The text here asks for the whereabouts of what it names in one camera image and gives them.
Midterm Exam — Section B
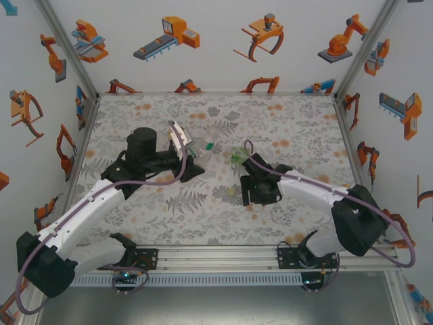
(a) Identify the clear bottle dark green band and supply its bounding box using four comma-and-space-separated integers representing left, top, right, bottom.
195, 122, 224, 167

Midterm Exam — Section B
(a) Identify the clear bottle lime green label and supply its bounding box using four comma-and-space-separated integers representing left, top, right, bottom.
227, 146, 253, 167

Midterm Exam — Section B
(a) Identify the floral patterned table cover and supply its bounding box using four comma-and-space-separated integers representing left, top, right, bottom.
66, 91, 373, 246

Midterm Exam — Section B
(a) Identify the aluminium frame side bar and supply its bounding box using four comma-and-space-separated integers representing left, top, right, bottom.
333, 94, 376, 217
64, 94, 101, 204

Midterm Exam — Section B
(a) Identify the aluminium mounting rail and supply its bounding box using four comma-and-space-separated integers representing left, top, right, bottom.
77, 245, 400, 272

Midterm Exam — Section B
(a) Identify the grey slotted cable duct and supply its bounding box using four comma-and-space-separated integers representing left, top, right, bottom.
69, 272, 305, 288

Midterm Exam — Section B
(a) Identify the short purple base cable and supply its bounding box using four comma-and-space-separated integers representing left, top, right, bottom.
99, 265, 150, 296
302, 253, 340, 295

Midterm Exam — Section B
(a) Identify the aluminium frame post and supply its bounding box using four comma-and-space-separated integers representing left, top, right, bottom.
33, 0, 101, 99
333, 0, 403, 99

